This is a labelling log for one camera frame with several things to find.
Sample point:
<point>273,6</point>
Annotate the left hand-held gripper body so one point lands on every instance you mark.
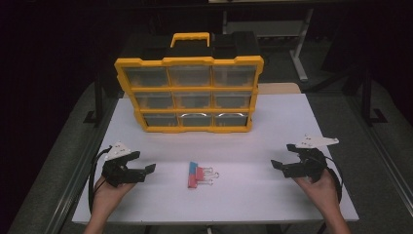
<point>113,170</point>

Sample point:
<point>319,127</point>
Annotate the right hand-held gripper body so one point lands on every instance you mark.
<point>313,162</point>

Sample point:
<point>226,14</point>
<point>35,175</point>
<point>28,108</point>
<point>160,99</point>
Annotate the clear plastic organizer drawer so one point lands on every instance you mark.
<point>232,100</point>

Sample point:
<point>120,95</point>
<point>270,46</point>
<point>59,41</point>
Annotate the yellow black organizer cabinet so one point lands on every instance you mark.
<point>190,50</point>

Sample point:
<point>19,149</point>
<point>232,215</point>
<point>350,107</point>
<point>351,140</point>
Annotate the person's left hand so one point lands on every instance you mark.
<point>108,195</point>

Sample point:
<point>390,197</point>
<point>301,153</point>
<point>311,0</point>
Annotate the person's right hand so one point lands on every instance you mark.
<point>319,191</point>

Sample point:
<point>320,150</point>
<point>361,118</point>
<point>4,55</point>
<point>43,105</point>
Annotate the black metal stand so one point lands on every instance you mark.
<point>99,104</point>
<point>367,104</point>

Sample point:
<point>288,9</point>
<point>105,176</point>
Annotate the grid of clear drawers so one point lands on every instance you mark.
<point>146,76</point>

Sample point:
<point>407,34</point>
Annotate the desk with white legs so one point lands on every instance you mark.
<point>300,52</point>

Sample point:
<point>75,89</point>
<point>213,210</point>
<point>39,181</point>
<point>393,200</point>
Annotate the grey metal frame rail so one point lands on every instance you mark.
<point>81,165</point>
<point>383,152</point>

